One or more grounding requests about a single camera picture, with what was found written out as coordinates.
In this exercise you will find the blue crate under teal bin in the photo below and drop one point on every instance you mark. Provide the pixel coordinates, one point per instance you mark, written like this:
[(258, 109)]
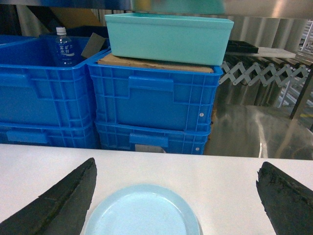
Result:
[(160, 99)]

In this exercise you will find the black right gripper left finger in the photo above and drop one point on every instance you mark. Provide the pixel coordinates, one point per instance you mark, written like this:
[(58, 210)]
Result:
[(61, 210)]

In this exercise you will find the light blue round tray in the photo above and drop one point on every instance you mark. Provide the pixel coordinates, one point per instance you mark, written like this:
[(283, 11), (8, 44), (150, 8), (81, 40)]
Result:
[(143, 210)]

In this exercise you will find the teal plastic bin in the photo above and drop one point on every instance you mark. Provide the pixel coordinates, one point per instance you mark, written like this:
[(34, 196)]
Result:
[(173, 38)]

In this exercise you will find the clear water bottle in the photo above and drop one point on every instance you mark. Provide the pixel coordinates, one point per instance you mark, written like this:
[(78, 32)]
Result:
[(64, 48)]

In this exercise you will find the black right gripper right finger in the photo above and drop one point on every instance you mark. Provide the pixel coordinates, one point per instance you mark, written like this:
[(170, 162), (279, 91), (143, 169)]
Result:
[(287, 203)]

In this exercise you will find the dark grey flat board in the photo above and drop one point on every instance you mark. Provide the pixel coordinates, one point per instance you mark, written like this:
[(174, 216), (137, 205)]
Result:
[(93, 45)]

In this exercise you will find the blue crate bottom right stack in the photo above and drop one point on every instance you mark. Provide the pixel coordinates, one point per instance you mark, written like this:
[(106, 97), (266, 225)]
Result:
[(126, 137)]

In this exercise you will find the brown cardboard sheet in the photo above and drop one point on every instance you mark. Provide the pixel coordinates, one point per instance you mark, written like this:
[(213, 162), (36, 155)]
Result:
[(110, 59)]

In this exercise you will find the expandable roller conveyor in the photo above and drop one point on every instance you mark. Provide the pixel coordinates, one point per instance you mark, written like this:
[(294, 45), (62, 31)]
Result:
[(262, 76)]

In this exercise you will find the blue crate bottom middle stack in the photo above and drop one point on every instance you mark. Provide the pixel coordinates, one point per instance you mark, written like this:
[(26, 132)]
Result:
[(55, 136)]

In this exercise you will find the blue crate stack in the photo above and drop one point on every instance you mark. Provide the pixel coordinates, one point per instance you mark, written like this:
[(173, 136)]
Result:
[(55, 136), (126, 137)]

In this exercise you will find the blue crate with bottle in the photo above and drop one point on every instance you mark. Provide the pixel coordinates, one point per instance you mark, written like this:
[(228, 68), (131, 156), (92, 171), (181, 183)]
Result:
[(36, 89)]

